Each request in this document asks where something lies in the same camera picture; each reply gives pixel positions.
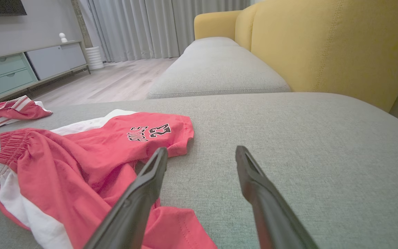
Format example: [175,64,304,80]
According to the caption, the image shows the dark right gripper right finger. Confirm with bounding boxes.
[235,145,319,249]

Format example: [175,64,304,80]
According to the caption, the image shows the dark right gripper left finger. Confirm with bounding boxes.
[83,147,169,249]

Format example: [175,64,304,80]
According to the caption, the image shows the narrow yellow sofa back cushion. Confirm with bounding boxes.
[235,3,259,52]

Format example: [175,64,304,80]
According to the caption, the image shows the grey sofa seat cushion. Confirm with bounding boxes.
[184,37,240,49]
[146,45,292,100]

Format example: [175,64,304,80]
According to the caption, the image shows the red shorts with white panels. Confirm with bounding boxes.
[0,109,217,249]

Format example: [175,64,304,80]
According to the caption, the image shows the yellow sofa armrest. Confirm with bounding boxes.
[194,10,243,40]

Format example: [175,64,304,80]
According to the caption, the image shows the wide yellow sofa back cushion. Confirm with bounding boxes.
[251,0,398,113]

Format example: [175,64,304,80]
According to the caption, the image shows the light grey curtain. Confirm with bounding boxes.
[78,0,251,63]

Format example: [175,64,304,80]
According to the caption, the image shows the pale green cabinet drawer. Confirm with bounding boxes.
[0,68,36,94]
[0,54,28,79]

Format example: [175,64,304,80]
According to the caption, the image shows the red jersey with striped trim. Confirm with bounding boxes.
[0,95,53,136]

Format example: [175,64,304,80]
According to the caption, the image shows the white ribbed cylinder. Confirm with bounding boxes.
[86,46,105,71]

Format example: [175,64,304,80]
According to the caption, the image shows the large grey sofa seat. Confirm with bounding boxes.
[0,92,398,249]

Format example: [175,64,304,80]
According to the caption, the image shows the long low TV cabinet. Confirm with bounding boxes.
[0,41,91,111]

